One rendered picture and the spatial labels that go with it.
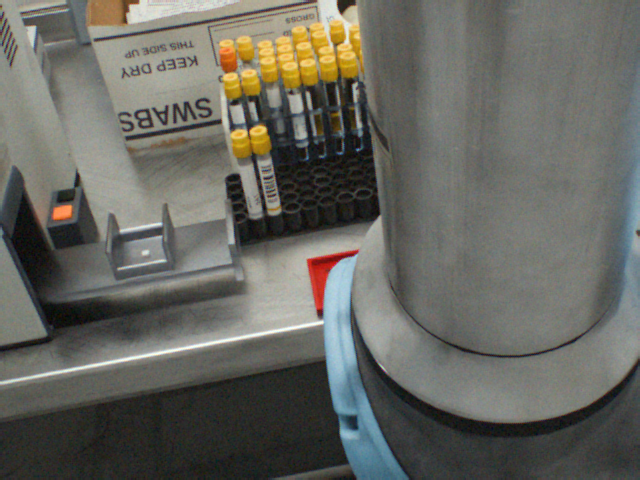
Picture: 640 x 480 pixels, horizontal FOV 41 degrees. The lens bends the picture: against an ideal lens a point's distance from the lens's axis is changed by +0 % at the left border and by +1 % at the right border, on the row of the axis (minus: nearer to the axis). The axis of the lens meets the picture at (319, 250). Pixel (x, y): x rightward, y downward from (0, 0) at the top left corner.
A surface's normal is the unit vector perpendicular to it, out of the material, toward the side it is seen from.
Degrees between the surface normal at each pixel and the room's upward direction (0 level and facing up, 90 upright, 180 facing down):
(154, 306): 0
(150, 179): 0
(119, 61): 91
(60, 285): 0
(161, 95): 89
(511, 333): 106
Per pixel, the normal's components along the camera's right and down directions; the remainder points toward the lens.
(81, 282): -0.13, -0.77
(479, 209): -0.36, 0.79
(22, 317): 0.14, 0.61
